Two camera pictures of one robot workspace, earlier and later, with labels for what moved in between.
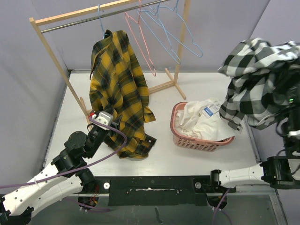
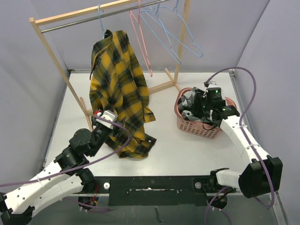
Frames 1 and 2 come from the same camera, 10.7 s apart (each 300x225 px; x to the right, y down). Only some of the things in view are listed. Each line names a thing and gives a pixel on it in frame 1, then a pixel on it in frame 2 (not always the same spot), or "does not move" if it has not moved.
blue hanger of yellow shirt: x=99 y=6 does not move
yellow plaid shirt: x=119 y=87 does not move
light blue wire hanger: x=184 y=24 does not move
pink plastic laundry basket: x=200 y=144 -> x=200 y=128
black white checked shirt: x=260 y=73 -> x=185 y=103
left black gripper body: x=98 y=137 does not move
